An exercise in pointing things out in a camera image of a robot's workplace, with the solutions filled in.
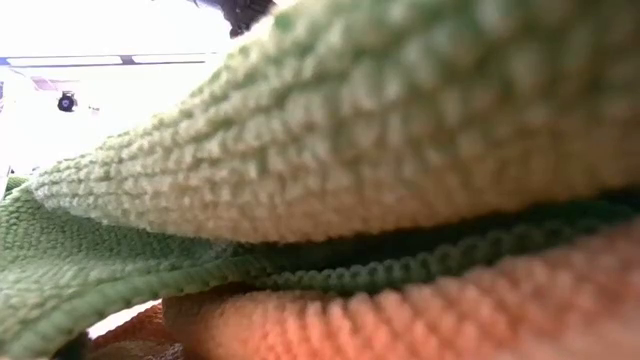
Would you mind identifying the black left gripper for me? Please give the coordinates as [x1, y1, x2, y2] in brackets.
[188, 0, 277, 39]

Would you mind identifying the green microfiber towel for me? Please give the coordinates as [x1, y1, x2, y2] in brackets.
[0, 0, 640, 360]

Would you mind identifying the orange microfiber towel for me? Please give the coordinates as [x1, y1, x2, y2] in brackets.
[87, 219, 640, 360]

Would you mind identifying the black ceiling spotlight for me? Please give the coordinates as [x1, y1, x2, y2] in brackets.
[56, 90, 79, 114]

